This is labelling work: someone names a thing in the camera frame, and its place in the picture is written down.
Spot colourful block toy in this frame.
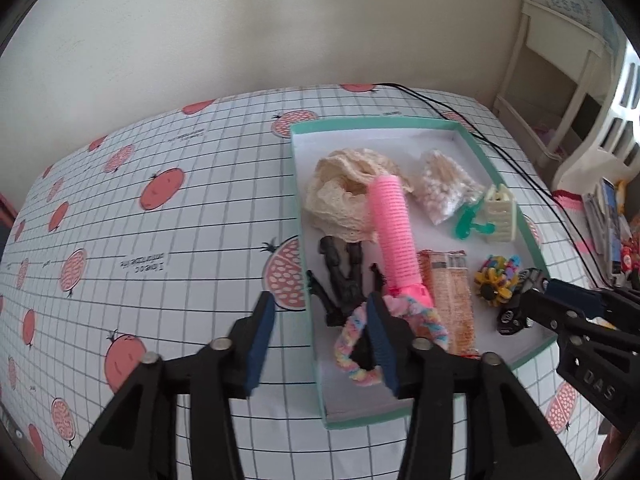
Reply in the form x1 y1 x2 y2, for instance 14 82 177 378
474 255 521 308

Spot orange snack packet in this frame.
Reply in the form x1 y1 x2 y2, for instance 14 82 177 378
418 249 480 358

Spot cream square hair clip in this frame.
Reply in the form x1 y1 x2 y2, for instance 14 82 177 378
472 184 518 243

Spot green plastic hair clips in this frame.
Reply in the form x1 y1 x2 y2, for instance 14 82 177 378
454 198 496 240

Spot pastel twisted hair tie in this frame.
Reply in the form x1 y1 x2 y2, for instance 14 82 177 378
333 294 452 387

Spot pink hair roller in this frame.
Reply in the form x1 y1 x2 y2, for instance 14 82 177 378
368 174 434 308

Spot black claw hair clip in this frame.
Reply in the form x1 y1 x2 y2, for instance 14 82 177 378
306 235 368 328

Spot cream lace scrunchie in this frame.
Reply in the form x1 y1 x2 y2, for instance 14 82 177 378
304 148 413 243

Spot right hand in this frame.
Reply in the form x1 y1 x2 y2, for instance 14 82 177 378
598 426 639 474

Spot white phone stand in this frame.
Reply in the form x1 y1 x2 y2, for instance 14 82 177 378
582 193 606 257

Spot smartphone on stand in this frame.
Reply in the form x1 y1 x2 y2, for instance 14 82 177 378
600 179 623 276

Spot teal cardboard tray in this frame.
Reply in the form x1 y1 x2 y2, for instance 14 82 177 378
288 116 558 430

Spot pomegranate grid bedsheet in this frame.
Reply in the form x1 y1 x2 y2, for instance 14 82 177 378
1 84 587 477

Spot cream bedside shelf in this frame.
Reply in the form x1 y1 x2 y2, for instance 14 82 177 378
492 0 639 194

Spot black cable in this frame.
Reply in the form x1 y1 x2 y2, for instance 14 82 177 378
394 84 601 271
374 82 622 288

